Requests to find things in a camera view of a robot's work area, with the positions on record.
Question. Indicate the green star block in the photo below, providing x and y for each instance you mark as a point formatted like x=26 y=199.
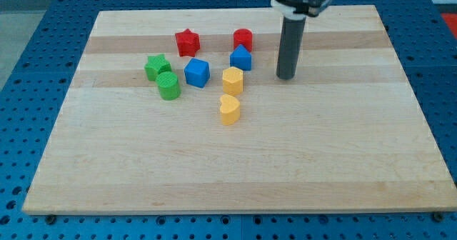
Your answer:
x=155 y=65

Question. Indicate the blue triangular prism block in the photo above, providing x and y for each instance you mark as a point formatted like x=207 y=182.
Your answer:
x=241 y=58

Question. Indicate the blue cube block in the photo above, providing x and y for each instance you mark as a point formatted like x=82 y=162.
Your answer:
x=197 y=72

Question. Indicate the green cylinder block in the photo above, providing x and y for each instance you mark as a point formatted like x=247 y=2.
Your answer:
x=168 y=85

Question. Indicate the light wooden board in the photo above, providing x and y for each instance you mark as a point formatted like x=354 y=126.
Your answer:
x=345 y=135

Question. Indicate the yellow heart block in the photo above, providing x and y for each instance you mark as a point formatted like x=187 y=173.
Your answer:
x=230 y=109

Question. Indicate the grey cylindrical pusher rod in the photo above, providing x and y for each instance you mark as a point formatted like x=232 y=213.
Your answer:
x=289 y=47

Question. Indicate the yellow hexagon block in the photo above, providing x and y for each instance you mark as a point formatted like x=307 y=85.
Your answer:
x=232 y=80

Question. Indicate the red star block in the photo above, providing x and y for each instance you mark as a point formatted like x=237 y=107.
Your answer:
x=188 y=43

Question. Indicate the red cylinder block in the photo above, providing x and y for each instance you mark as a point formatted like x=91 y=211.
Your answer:
x=243 y=37

